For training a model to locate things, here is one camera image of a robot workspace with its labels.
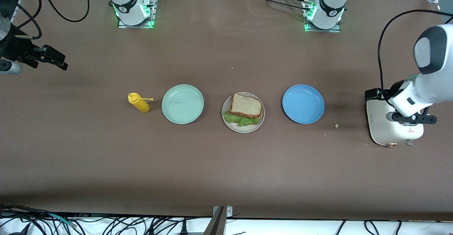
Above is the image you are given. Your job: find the yellow mustard squeeze bottle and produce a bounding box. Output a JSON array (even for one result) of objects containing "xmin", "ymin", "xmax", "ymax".
[{"xmin": 128, "ymin": 93, "xmax": 154, "ymax": 113}]

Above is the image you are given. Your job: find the brown bread slice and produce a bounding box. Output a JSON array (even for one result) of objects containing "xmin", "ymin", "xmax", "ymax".
[{"xmin": 229, "ymin": 93, "xmax": 263, "ymax": 119}]

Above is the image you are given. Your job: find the green lettuce leaf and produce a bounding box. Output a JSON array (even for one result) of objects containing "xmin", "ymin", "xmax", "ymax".
[{"xmin": 222, "ymin": 110, "xmax": 260, "ymax": 127}]

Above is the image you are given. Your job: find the blue plate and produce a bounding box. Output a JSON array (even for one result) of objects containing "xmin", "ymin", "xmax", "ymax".
[{"xmin": 282, "ymin": 84, "xmax": 325, "ymax": 125}]

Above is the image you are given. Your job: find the mint green plate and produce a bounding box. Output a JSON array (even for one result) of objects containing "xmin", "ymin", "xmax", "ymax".
[{"xmin": 161, "ymin": 84, "xmax": 205, "ymax": 125}]

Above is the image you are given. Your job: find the beige plate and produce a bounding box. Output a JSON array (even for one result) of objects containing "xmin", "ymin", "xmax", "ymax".
[{"xmin": 222, "ymin": 92, "xmax": 265, "ymax": 133}]

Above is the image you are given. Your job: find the white toaster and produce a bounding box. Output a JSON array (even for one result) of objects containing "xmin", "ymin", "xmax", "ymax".
[{"xmin": 366, "ymin": 99, "xmax": 424, "ymax": 148}]

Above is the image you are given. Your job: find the dark metal bar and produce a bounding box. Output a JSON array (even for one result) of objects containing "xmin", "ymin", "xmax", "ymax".
[{"xmin": 202, "ymin": 207, "xmax": 227, "ymax": 235}]

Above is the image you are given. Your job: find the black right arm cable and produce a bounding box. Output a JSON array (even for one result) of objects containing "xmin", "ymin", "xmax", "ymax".
[{"xmin": 0, "ymin": 0, "xmax": 90, "ymax": 40}]

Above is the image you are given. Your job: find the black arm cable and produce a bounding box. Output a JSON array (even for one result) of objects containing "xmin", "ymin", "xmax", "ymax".
[
  {"xmin": 377, "ymin": 9, "xmax": 453, "ymax": 103},
  {"xmin": 0, "ymin": 0, "xmax": 90, "ymax": 40}
]

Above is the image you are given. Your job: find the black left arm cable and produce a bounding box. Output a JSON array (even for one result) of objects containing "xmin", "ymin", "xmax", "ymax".
[{"xmin": 377, "ymin": 9, "xmax": 453, "ymax": 103}]

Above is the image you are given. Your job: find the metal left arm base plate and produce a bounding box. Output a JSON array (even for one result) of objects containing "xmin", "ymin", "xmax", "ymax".
[{"xmin": 304, "ymin": 0, "xmax": 342, "ymax": 33}]

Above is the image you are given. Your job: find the teal cable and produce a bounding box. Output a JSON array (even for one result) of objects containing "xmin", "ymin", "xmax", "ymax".
[{"xmin": 46, "ymin": 212, "xmax": 78, "ymax": 228}]

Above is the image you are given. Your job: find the silver metal bracket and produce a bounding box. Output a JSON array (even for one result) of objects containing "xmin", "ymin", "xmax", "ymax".
[{"xmin": 212, "ymin": 206, "xmax": 233, "ymax": 218}]

